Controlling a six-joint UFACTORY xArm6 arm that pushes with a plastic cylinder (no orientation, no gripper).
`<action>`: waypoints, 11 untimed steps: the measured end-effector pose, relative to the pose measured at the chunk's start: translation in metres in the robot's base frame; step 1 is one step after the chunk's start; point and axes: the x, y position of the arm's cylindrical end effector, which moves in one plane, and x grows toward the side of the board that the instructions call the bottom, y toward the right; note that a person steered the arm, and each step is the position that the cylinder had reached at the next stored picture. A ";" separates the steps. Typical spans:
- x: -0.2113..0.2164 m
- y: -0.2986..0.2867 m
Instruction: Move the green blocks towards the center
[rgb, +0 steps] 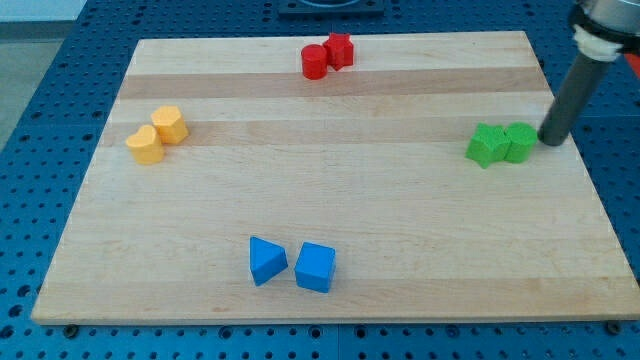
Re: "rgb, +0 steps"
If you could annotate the yellow hexagon block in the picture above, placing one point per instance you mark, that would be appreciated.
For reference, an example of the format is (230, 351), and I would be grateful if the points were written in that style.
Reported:
(170, 124)

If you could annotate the wooden board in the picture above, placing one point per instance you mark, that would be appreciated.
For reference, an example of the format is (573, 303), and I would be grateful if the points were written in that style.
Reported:
(369, 160)

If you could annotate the blue triangle block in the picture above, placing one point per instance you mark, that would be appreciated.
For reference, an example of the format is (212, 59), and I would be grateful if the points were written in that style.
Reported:
(267, 260)

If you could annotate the green cylinder block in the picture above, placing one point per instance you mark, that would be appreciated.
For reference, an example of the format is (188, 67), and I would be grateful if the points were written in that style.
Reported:
(523, 138)

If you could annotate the yellow heart block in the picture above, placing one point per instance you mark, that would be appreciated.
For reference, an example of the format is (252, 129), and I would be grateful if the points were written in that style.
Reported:
(145, 145)

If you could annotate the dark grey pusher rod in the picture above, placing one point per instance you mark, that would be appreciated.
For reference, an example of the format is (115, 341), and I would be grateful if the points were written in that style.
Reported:
(581, 81)

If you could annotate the red cylinder block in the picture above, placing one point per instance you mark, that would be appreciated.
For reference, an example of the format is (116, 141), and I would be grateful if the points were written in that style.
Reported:
(314, 61)

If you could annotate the green star block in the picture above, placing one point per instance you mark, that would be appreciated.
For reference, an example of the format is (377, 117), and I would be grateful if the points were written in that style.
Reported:
(488, 144)

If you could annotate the red star block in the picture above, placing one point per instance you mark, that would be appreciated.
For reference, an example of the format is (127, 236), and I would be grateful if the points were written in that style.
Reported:
(340, 50)

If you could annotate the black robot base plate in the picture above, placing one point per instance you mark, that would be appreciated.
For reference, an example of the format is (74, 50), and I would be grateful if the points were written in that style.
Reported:
(298, 8)

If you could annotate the blue cube block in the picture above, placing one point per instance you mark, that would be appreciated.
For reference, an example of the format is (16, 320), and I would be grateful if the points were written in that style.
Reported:
(315, 267)

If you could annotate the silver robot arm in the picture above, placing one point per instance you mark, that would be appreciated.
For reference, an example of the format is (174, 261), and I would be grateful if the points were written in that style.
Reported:
(603, 31)

